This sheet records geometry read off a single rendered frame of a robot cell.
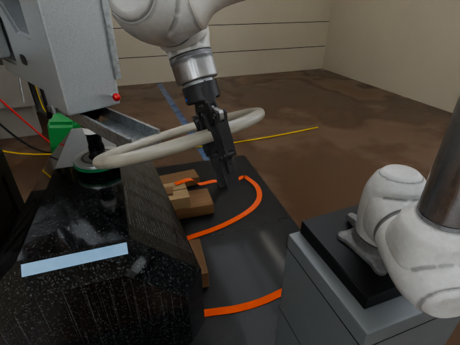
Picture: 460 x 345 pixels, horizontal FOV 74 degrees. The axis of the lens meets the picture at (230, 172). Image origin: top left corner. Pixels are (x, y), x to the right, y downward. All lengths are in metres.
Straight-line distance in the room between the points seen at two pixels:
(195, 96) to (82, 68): 0.75
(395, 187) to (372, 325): 0.36
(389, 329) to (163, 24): 0.87
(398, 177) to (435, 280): 0.27
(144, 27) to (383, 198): 0.68
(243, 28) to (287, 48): 1.13
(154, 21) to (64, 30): 0.85
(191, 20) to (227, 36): 6.19
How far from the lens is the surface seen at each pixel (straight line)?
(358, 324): 0.95
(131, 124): 1.25
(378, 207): 0.88
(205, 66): 0.64
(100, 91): 1.37
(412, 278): 0.76
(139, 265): 1.13
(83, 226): 1.22
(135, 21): 0.47
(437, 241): 0.73
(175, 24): 0.50
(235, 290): 1.95
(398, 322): 0.99
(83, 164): 1.50
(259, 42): 6.97
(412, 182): 0.89
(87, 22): 1.33
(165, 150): 0.66
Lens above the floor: 1.53
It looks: 30 degrees down
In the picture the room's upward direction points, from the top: straight up
